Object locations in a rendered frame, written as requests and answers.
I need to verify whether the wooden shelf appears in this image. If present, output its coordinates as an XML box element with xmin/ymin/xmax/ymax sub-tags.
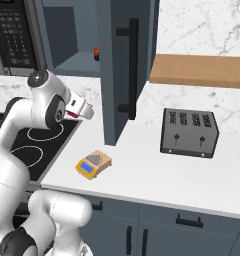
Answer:
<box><xmin>149</xmin><ymin>53</ymin><xmax>240</xmax><ymax>90</ymax></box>

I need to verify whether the wide grey drawer front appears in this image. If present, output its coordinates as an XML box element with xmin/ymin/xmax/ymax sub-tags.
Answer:
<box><xmin>137</xmin><ymin>203</ymin><xmax>240</xmax><ymax>240</ymax></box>

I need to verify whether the black hob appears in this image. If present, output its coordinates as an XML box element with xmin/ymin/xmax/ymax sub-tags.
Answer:
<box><xmin>0</xmin><ymin>111</ymin><xmax>83</xmax><ymax>183</ymax></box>

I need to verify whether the red bar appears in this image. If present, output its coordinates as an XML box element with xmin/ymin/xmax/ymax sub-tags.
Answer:
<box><xmin>93</xmin><ymin>46</ymin><xmax>101</xmax><ymax>62</ymax></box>

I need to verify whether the black cupboard door handle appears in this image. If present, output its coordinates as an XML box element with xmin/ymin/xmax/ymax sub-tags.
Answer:
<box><xmin>125</xmin><ymin>225</ymin><xmax>133</xmax><ymax>256</ymax></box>
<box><xmin>141</xmin><ymin>228</ymin><xmax>149</xmax><ymax>256</ymax></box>

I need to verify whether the grey open wall cabinet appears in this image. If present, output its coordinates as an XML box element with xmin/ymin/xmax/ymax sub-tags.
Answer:
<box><xmin>33</xmin><ymin>0</ymin><xmax>103</xmax><ymax>78</ymax></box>

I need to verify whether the black cabinet door handle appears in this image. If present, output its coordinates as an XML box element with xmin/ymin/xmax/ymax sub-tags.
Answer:
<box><xmin>115</xmin><ymin>17</ymin><xmax>140</xmax><ymax>121</ymax></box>

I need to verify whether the narrow grey drawer front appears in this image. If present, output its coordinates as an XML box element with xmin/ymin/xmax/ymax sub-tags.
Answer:
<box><xmin>79</xmin><ymin>193</ymin><xmax>140</xmax><ymax>221</ymax></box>

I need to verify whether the short black drawer handle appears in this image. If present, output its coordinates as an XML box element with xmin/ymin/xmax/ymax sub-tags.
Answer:
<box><xmin>91</xmin><ymin>200</ymin><xmax>104</xmax><ymax>212</ymax></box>

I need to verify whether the black microwave oven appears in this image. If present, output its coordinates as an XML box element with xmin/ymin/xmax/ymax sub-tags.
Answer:
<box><xmin>0</xmin><ymin>0</ymin><xmax>47</xmax><ymax>76</ymax></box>

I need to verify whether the dark grey toaster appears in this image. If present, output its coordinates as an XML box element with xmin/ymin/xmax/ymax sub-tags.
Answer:
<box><xmin>159</xmin><ymin>107</ymin><xmax>221</xmax><ymax>160</ymax></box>

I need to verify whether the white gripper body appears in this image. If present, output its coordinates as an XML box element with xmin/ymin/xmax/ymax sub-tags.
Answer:
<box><xmin>76</xmin><ymin>102</ymin><xmax>96</xmax><ymax>121</ymax></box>

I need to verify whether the long black drawer handle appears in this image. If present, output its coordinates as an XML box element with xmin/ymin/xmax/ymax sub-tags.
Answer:
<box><xmin>175</xmin><ymin>213</ymin><xmax>205</xmax><ymax>229</ymax></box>

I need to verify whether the yellow digital scale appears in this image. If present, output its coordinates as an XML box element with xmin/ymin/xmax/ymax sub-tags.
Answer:
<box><xmin>74</xmin><ymin>149</ymin><xmax>113</xmax><ymax>181</ymax></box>

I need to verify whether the grey cabinet door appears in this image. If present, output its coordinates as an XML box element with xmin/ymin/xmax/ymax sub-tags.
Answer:
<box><xmin>96</xmin><ymin>0</ymin><xmax>160</xmax><ymax>147</ymax></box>

